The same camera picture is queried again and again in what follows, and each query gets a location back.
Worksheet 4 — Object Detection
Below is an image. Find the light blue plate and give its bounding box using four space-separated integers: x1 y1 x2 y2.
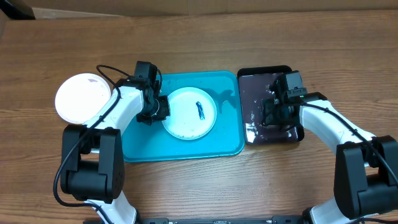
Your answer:
162 87 217 140

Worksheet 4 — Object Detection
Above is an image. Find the pink white plate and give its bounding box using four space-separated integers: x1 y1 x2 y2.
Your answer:
55 73 111 124

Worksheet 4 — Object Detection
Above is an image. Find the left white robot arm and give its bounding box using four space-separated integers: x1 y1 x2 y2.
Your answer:
53 61 170 223

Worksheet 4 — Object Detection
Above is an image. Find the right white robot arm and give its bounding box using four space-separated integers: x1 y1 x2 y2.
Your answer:
263 71 397 223

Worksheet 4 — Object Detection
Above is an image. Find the teal plastic tray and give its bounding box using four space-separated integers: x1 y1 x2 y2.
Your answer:
122 70 244 162

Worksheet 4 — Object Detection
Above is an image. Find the black rectangular tray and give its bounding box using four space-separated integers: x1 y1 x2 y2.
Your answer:
237 65 305 145

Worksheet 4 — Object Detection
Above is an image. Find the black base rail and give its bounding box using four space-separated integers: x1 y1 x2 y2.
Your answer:
134 215 310 224

